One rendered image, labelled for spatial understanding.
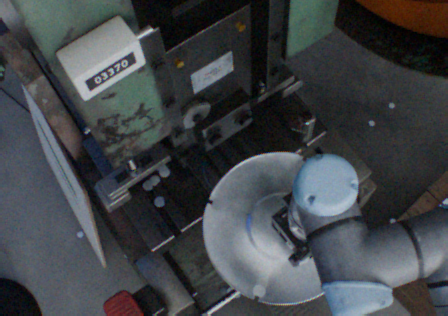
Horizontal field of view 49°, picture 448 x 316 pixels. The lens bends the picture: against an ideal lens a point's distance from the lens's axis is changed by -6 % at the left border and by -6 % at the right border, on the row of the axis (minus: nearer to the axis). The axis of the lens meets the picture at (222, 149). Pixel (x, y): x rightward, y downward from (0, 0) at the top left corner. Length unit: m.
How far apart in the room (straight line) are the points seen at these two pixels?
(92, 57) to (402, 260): 0.40
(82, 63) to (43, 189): 1.51
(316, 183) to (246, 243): 0.38
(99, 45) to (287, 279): 0.60
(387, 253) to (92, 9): 0.41
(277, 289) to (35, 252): 1.15
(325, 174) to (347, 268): 0.11
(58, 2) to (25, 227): 1.55
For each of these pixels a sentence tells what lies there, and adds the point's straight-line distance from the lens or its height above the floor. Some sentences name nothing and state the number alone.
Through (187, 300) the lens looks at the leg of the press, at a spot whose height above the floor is 0.64.
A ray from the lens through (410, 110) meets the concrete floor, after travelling 2.03.
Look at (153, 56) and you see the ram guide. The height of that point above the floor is 1.23.
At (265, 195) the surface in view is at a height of 0.79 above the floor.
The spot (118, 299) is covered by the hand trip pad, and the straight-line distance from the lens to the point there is 0.98.
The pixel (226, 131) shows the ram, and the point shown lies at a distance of 0.87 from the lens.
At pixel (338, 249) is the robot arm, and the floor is 1.13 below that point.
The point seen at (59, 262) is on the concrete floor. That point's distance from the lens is 1.86.
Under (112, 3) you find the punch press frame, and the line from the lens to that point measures 0.48.
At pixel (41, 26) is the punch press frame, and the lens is 0.46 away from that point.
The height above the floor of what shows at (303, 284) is 0.78.
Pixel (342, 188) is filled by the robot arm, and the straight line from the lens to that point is 0.60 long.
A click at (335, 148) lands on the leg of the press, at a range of 1.18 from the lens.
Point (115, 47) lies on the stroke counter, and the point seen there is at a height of 1.33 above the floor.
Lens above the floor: 1.70
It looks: 66 degrees down
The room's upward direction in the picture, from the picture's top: 7 degrees counter-clockwise
